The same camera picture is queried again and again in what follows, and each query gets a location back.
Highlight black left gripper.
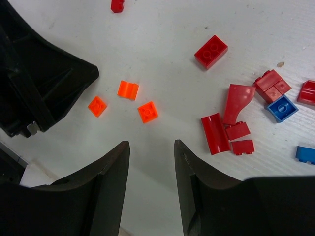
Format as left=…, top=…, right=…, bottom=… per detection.
left=0, top=0, right=99, bottom=137

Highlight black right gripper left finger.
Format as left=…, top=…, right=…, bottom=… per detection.
left=0, top=141, right=130, bottom=236

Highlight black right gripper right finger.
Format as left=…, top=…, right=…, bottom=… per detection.
left=174, top=140, right=315, bottom=236

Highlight orange square lego plate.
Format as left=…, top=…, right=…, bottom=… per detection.
left=88, top=96, right=107, bottom=118
left=137, top=101, right=158, bottom=123

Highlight red small lego slope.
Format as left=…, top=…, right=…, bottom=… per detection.
left=231, top=140, right=255, bottom=155

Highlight red lego curved slope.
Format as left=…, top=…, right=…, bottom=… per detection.
left=201, top=113, right=231, bottom=155

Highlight orange curved lego tile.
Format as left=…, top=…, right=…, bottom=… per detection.
left=117, top=80, right=139, bottom=101

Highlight red lego wing plate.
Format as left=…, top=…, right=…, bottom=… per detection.
left=223, top=84, right=256, bottom=125

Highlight blue square lego brick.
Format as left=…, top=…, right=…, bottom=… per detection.
left=266, top=95, right=299, bottom=123

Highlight red stacked lego bricks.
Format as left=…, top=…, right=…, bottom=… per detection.
left=253, top=70, right=291, bottom=104

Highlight red lego half cylinder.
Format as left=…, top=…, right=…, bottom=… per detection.
left=297, top=80, right=315, bottom=106

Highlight red two by three brick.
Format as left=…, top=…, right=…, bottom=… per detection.
left=194, top=35, right=228, bottom=69

